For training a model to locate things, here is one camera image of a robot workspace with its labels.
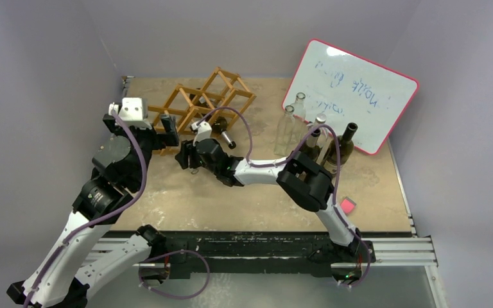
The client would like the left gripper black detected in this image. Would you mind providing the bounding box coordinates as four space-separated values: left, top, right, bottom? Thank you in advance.
106 114 178 187

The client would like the olive green wine bottle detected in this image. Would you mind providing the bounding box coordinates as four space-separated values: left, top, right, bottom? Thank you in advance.
194 97 236 149

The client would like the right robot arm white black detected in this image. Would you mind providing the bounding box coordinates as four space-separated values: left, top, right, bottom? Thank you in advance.
175 138 369 261

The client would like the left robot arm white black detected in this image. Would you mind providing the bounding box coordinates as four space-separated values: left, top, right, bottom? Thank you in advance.
6 114 179 307

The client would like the wooden lattice wine rack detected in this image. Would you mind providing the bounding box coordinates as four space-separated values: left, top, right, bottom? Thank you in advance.
148 67 256 137

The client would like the clear square glass bottle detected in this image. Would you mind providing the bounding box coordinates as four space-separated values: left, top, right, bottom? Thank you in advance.
273 105 295 157

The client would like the dark bottle beige label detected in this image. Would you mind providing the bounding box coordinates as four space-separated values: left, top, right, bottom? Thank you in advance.
299 128 321 162

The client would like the clear bottle green label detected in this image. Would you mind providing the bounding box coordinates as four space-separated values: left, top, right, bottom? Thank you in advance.
315 113 329 164

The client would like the dark green wine bottle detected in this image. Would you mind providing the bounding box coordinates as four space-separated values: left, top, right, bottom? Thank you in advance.
322 123 358 177

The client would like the pink eraser block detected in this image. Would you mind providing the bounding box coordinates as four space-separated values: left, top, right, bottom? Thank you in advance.
340 197 356 215

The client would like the pink framed whiteboard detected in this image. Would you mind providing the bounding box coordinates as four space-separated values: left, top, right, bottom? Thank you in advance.
282 39 420 155

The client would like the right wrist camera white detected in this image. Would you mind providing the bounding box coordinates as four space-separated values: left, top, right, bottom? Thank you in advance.
190 121 212 146

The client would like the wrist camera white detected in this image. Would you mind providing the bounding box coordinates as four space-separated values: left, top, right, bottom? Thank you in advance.
108 97 152 129
190 121 212 146

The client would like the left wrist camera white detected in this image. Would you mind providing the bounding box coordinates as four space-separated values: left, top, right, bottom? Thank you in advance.
108 97 152 129

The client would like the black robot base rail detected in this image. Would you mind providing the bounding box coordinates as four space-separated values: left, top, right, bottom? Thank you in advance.
137 229 379 282

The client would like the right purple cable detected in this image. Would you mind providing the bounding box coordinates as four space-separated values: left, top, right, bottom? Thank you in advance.
191 106 373 290

